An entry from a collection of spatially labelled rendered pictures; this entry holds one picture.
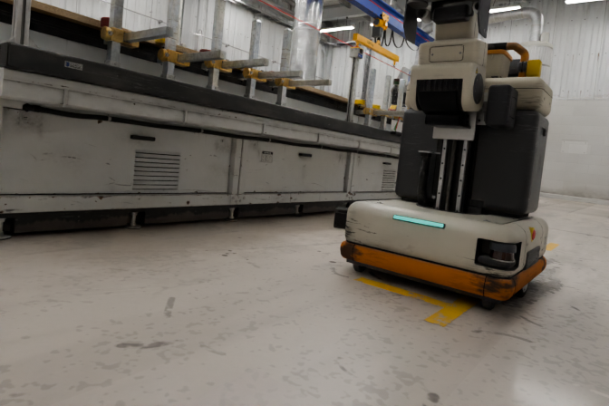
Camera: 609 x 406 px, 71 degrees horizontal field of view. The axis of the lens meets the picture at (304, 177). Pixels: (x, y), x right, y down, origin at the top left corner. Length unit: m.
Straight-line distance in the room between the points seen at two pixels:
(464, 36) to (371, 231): 0.77
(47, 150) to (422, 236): 1.51
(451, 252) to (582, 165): 10.59
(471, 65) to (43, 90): 1.47
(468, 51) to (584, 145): 10.50
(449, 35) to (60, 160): 1.61
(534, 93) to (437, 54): 0.39
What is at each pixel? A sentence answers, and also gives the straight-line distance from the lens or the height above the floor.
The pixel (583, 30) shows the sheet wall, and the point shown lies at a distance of 12.61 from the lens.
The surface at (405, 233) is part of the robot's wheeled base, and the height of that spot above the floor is 0.20.
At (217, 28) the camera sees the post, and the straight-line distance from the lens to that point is 2.19.
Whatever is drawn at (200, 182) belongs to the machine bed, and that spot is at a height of 0.23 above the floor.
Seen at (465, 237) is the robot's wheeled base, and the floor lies 0.23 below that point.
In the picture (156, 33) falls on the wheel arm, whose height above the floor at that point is 0.82.
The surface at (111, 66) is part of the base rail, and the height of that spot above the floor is 0.70.
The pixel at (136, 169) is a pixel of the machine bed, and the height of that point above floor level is 0.29.
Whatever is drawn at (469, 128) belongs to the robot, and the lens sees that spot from 1.73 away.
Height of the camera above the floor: 0.44
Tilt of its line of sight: 3 degrees down
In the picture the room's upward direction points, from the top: 6 degrees clockwise
